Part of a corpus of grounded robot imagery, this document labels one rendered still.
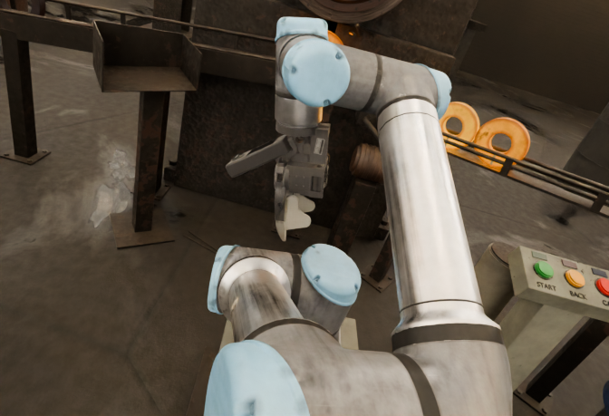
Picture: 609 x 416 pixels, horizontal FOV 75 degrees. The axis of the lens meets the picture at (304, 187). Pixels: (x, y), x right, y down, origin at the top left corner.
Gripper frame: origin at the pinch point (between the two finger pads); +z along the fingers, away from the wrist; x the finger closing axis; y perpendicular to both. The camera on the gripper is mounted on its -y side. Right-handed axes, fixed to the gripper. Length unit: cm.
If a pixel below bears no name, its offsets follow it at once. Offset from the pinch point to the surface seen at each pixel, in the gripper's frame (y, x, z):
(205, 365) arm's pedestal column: -23, 13, 55
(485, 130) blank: 51, 64, -4
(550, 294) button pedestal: 56, 13, 17
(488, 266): 50, 33, 24
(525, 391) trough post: 78, 42, 79
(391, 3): 18, 82, -39
